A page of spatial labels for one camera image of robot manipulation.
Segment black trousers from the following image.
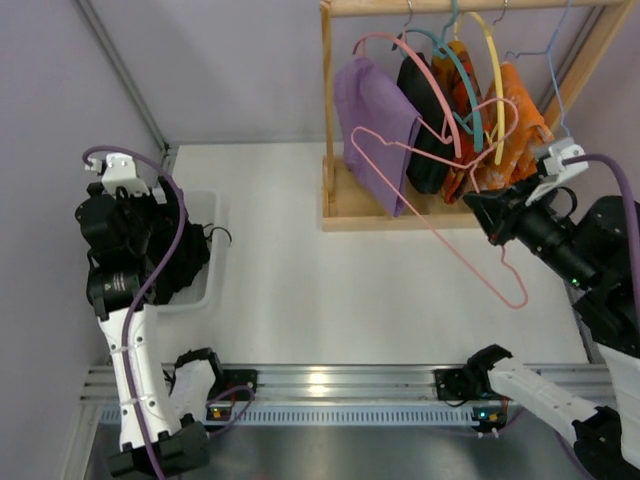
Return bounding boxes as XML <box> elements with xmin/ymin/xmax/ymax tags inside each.
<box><xmin>396</xmin><ymin>51</ymin><xmax>459</xmax><ymax>195</ymax></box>
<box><xmin>147</xmin><ymin>217</ymin><xmax>233</xmax><ymax>305</ymax></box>

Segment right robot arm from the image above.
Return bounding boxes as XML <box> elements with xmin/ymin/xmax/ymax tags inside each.
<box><xmin>463</xmin><ymin>180</ymin><xmax>639</xmax><ymax>479</ymax></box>

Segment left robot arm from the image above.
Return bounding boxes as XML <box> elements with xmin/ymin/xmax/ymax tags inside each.
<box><xmin>75</xmin><ymin>178</ymin><xmax>223</xmax><ymax>479</ymax></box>

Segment bright orange trousers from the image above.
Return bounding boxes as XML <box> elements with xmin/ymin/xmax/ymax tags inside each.
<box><xmin>475</xmin><ymin>62</ymin><xmax>554</xmax><ymax>190</ymax></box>

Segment yellow plastic hanger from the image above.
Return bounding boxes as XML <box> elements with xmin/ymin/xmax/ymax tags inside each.
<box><xmin>452</xmin><ymin>11</ymin><xmax>504</xmax><ymax>165</ymax></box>

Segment black trousers on rack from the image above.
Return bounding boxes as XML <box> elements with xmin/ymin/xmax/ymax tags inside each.
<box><xmin>396</xmin><ymin>51</ymin><xmax>459</xmax><ymax>195</ymax></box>

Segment teal plastic hanger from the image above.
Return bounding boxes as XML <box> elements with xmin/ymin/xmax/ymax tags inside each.
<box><xmin>390</xmin><ymin>0</ymin><xmax>484</xmax><ymax>153</ymax></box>

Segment pink plastic hanger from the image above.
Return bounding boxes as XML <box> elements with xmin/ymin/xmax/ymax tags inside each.
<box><xmin>352</xmin><ymin>32</ymin><xmax>463</xmax><ymax>159</ymax></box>

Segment purple trousers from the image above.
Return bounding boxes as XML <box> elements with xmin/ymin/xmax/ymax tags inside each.
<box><xmin>334</xmin><ymin>56</ymin><xmax>421</xmax><ymax>217</ymax></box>

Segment orange patterned trousers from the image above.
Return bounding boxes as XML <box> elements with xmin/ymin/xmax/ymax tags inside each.
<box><xmin>432</xmin><ymin>40</ymin><xmax>481</xmax><ymax>204</ymax></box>

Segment white plastic basket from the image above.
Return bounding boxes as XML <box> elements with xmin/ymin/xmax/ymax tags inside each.
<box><xmin>158</xmin><ymin>188</ymin><xmax>229</xmax><ymax>316</ymax></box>

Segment wooden clothes rack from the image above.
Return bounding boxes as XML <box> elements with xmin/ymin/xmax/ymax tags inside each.
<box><xmin>319</xmin><ymin>1</ymin><xmax>638</xmax><ymax>232</ymax></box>

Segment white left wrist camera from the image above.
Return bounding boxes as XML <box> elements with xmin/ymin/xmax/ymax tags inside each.
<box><xmin>85</xmin><ymin>152</ymin><xmax>155</xmax><ymax>198</ymax></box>

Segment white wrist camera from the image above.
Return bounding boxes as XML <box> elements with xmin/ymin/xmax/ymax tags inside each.
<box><xmin>85</xmin><ymin>152</ymin><xmax>155</xmax><ymax>198</ymax></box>
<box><xmin>525</xmin><ymin>137</ymin><xmax>588</xmax><ymax>206</ymax></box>

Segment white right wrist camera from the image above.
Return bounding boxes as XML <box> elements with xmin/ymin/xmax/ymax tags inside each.
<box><xmin>525</xmin><ymin>137</ymin><xmax>588</xmax><ymax>206</ymax></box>

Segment pink wire hanger with trousers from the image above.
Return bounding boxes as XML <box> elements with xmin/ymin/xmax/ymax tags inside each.
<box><xmin>417</xmin><ymin>116</ymin><xmax>454</xmax><ymax>145</ymax></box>

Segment blue wire hanger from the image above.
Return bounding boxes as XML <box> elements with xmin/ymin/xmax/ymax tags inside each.
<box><xmin>504</xmin><ymin>0</ymin><xmax>573</xmax><ymax>137</ymax></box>

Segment aluminium mounting rail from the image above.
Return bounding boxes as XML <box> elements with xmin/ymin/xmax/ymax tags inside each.
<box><xmin>79</xmin><ymin>363</ymin><xmax>616</xmax><ymax>402</ymax></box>

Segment grey slotted cable duct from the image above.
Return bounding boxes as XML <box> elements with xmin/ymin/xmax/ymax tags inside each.
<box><xmin>99</xmin><ymin>403</ymin><xmax>501</xmax><ymax>426</ymax></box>

